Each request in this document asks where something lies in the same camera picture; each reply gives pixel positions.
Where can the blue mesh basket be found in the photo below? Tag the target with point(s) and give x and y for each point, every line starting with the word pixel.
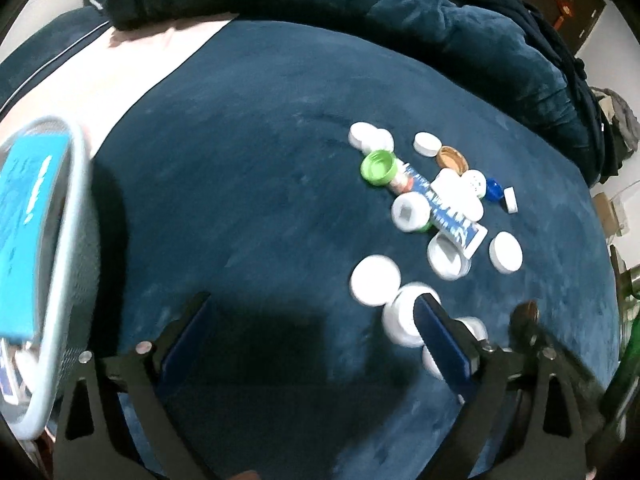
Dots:
pixel 75 260

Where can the pink towel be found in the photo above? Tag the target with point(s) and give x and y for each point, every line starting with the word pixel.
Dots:
pixel 125 65

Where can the dark blue pillow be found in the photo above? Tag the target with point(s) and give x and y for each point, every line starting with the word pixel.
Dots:
pixel 50 45

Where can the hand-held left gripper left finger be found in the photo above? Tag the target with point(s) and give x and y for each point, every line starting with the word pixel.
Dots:
pixel 185 330

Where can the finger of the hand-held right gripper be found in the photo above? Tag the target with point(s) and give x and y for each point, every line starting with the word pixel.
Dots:
pixel 597 400

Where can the small blue white tube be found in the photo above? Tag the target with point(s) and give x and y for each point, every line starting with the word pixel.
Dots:
pixel 445 212

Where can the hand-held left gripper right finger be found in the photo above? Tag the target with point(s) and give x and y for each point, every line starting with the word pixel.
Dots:
pixel 440 345

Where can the dark blue duvet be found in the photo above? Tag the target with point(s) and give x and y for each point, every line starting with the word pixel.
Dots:
pixel 375 0

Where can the green glass bottle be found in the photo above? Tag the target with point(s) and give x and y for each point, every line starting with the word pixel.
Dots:
pixel 631 355

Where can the brown bottle cap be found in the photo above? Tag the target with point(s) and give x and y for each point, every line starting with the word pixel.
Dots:
pixel 452 158
pixel 525 309

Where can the pile of white bottle caps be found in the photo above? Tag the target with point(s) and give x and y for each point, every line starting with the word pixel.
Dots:
pixel 505 252

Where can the grey clothes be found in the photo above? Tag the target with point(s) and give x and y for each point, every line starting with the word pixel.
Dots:
pixel 620 115

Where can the clear round lid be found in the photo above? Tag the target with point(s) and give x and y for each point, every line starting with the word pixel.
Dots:
pixel 402 312

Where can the teal medicine box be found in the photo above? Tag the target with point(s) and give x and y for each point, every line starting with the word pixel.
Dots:
pixel 30 220

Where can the blue bottle cap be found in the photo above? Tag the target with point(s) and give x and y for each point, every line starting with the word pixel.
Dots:
pixel 494 190

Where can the small white blue medicine box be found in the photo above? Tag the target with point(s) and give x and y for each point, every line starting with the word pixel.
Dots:
pixel 7 370

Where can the dark blue bedsheet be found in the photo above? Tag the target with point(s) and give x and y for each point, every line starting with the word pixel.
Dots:
pixel 225 160

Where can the green bottle cap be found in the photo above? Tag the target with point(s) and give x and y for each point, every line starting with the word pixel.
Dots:
pixel 377 167

